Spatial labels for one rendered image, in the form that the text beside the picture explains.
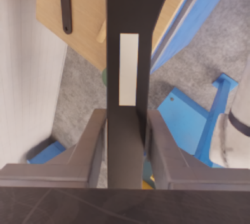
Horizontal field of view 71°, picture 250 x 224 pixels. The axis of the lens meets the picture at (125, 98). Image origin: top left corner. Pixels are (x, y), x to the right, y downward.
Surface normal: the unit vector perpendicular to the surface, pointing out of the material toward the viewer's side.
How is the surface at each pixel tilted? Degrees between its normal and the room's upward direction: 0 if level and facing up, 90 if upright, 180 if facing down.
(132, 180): 35
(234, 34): 0
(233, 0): 0
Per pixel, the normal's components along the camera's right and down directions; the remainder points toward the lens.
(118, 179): 0.00, 0.29
